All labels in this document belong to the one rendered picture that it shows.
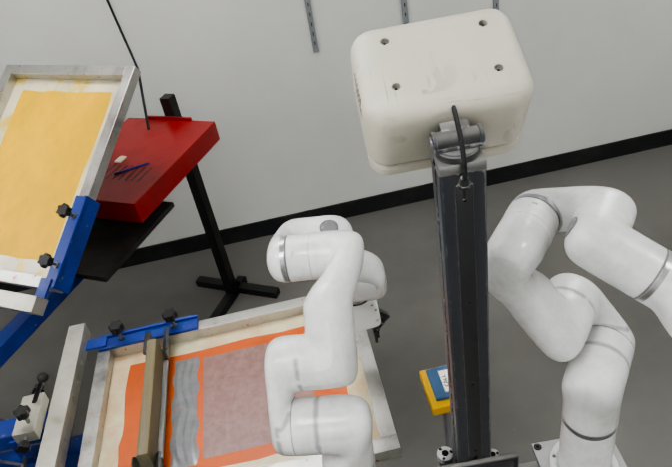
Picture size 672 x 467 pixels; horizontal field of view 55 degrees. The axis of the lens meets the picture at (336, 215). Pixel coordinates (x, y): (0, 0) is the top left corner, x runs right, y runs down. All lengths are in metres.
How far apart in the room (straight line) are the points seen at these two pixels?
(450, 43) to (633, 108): 3.50
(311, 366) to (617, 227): 0.51
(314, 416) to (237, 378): 0.78
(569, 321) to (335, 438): 0.42
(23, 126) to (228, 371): 1.20
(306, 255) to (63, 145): 1.43
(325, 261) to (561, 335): 0.40
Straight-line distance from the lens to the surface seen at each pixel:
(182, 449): 1.78
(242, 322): 1.99
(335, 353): 1.08
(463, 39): 0.83
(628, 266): 0.98
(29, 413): 1.90
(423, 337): 3.16
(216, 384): 1.88
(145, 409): 1.77
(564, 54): 3.89
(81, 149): 2.34
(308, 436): 1.12
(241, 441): 1.75
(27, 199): 2.39
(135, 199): 2.47
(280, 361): 1.09
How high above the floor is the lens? 2.33
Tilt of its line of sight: 36 degrees down
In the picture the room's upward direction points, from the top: 11 degrees counter-clockwise
